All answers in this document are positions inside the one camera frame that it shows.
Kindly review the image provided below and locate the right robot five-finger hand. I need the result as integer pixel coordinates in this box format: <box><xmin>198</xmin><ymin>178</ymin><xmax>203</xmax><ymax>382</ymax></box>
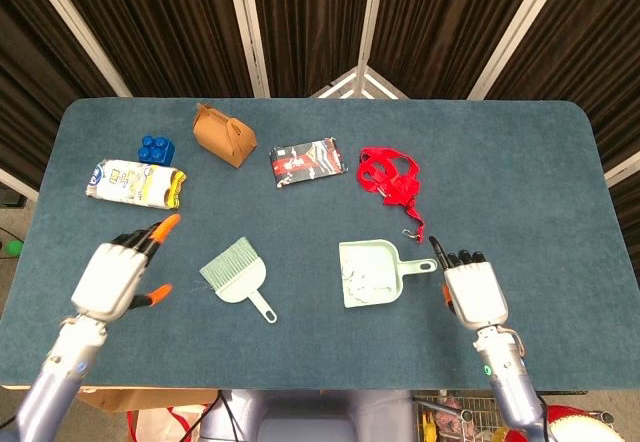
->
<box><xmin>428</xmin><ymin>235</ymin><xmax>510</xmax><ymax>331</ymax></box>

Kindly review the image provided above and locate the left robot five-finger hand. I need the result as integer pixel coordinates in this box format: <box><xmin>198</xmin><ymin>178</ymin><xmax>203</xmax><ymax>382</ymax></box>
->
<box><xmin>70</xmin><ymin>213</ymin><xmax>182</xmax><ymax>322</ymax></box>

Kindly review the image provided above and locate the mint green dustpan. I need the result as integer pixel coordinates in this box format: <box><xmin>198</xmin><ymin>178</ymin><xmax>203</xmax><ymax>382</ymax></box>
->
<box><xmin>338</xmin><ymin>239</ymin><xmax>439</xmax><ymax>309</ymax></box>

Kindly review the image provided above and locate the mint green hand broom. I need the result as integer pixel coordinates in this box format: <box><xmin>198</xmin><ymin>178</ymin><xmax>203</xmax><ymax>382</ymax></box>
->
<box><xmin>198</xmin><ymin>236</ymin><xmax>279</xmax><ymax>325</ymax></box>

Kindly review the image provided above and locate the white and yellow package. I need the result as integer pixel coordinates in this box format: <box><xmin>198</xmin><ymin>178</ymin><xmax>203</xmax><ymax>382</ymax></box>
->
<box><xmin>84</xmin><ymin>158</ymin><xmax>189</xmax><ymax>211</ymax></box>

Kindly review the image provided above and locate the blue-grey table mat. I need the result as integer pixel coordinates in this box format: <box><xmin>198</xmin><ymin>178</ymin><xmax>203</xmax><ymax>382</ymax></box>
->
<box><xmin>0</xmin><ymin>97</ymin><xmax>640</xmax><ymax>393</ymax></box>

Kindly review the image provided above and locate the blue toy building brick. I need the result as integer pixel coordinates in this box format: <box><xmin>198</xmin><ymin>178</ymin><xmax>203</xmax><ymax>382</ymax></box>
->
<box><xmin>137</xmin><ymin>134</ymin><xmax>177</xmax><ymax>166</ymax></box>

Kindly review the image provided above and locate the red and white ball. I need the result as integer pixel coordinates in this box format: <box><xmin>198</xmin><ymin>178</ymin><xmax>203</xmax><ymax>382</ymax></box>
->
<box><xmin>504</xmin><ymin>404</ymin><xmax>621</xmax><ymax>442</ymax></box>

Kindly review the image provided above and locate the brown paper gable box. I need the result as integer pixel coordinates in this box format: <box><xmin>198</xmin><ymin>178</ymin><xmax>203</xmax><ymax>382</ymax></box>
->
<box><xmin>192</xmin><ymin>102</ymin><xmax>258</xmax><ymax>168</ymax></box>

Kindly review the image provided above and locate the lilac robot torso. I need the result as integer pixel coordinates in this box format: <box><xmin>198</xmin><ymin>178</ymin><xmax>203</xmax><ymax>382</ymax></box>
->
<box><xmin>199</xmin><ymin>389</ymin><xmax>416</xmax><ymax>442</ymax></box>

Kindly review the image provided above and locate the black and red packet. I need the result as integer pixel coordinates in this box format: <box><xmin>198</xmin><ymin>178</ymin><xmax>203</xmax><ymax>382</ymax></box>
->
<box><xmin>268</xmin><ymin>136</ymin><xmax>349</xmax><ymax>190</ymax></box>

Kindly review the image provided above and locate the brown pleated curtain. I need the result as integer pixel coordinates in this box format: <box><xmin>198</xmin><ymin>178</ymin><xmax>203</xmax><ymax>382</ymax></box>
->
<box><xmin>0</xmin><ymin>0</ymin><xmax>640</xmax><ymax>243</ymax></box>

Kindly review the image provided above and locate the metal wire basket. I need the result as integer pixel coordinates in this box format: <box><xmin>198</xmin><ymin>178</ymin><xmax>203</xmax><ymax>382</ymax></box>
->
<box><xmin>412</xmin><ymin>390</ymin><xmax>506</xmax><ymax>442</ymax></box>

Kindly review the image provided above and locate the white bag with red handles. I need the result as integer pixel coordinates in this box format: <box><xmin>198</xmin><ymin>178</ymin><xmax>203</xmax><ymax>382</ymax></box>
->
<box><xmin>127</xmin><ymin>404</ymin><xmax>206</xmax><ymax>442</ymax></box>

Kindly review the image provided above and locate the white partition frame post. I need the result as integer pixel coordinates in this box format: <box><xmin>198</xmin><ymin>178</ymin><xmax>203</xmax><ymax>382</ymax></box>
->
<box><xmin>224</xmin><ymin>0</ymin><xmax>272</xmax><ymax>98</ymax></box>
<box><xmin>467</xmin><ymin>0</ymin><xmax>571</xmax><ymax>101</ymax></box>
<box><xmin>22</xmin><ymin>0</ymin><xmax>133</xmax><ymax>98</ymax></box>
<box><xmin>309</xmin><ymin>0</ymin><xmax>411</xmax><ymax>101</ymax></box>

